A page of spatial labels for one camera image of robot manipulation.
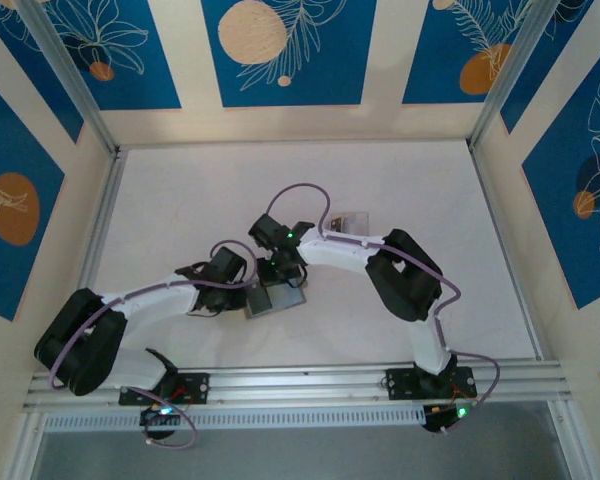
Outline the grey leather card holder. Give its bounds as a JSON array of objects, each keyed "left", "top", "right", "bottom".
[{"left": 243, "top": 277, "right": 308, "bottom": 322}]

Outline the black left controller board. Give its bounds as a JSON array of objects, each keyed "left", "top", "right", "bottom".
[{"left": 138, "top": 403, "right": 182, "bottom": 442}]

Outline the black controller board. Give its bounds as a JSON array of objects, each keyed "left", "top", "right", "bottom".
[
  {"left": 422, "top": 401, "right": 476, "bottom": 437},
  {"left": 138, "top": 403, "right": 182, "bottom": 442}
]

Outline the black right controller board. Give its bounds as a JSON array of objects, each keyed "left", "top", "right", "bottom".
[{"left": 422, "top": 401, "right": 476, "bottom": 437}]

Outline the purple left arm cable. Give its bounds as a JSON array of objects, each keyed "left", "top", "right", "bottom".
[{"left": 48, "top": 239, "right": 256, "bottom": 450}]

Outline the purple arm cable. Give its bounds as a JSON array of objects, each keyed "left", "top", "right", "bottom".
[
  {"left": 267, "top": 183, "right": 501, "bottom": 437},
  {"left": 48, "top": 239, "right": 256, "bottom": 450}
]

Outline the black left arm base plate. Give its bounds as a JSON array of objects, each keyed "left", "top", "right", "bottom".
[{"left": 118, "top": 372, "right": 212, "bottom": 407}]

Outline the aluminium front rail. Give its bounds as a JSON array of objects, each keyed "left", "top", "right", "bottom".
[{"left": 22, "top": 358, "right": 576, "bottom": 415}]

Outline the white slotted cable duct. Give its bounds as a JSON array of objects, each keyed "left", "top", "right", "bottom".
[{"left": 42, "top": 403, "right": 427, "bottom": 434}]

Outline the aluminium side rail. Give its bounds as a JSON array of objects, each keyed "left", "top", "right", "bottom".
[
  {"left": 53, "top": 147, "right": 130, "bottom": 372},
  {"left": 468, "top": 142, "right": 545, "bottom": 362}
]

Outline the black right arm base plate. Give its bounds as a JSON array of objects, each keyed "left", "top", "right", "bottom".
[{"left": 385, "top": 366, "right": 478, "bottom": 402}]

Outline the blue floral wall panel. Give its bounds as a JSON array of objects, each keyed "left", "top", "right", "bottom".
[
  {"left": 34, "top": 0, "right": 183, "bottom": 112},
  {"left": 0, "top": 0, "right": 85, "bottom": 145},
  {"left": 401, "top": 0, "right": 534, "bottom": 106},
  {"left": 0, "top": 69, "right": 67, "bottom": 323},
  {"left": 521, "top": 29, "right": 600, "bottom": 311},
  {"left": 201, "top": 0, "right": 380, "bottom": 108},
  {"left": 499, "top": 0, "right": 595, "bottom": 135}
]

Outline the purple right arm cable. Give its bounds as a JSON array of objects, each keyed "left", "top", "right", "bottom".
[{"left": 267, "top": 183, "right": 501, "bottom": 437}]

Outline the aluminium frame post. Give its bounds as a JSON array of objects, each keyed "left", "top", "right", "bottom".
[
  {"left": 467, "top": 0, "right": 551, "bottom": 151},
  {"left": 17, "top": 0, "right": 124, "bottom": 157}
]

